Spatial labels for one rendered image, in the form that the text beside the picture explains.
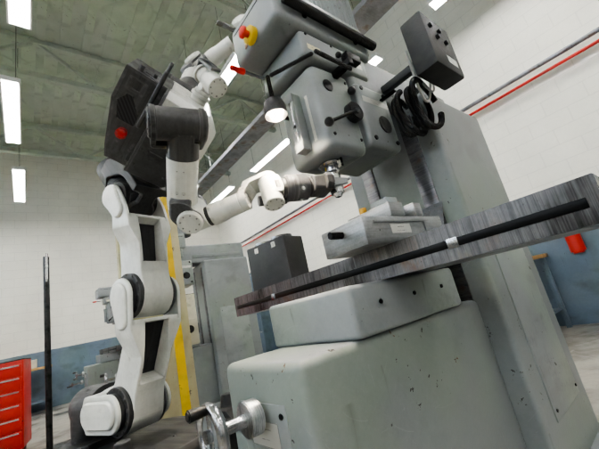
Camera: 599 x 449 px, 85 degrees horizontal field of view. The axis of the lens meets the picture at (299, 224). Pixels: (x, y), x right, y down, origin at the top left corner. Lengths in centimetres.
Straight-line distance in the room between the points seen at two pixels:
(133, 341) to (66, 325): 862
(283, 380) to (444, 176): 93
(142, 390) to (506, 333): 115
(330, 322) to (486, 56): 532
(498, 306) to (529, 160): 409
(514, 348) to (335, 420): 74
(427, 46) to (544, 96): 417
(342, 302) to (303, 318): 15
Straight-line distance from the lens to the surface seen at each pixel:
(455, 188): 130
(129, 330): 113
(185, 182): 100
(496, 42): 586
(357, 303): 77
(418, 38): 132
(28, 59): 826
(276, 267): 131
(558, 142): 521
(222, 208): 104
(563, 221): 71
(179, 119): 95
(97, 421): 130
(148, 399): 124
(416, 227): 95
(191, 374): 257
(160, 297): 116
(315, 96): 114
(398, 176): 142
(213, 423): 72
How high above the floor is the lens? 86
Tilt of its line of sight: 14 degrees up
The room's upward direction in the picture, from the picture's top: 13 degrees counter-clockwise
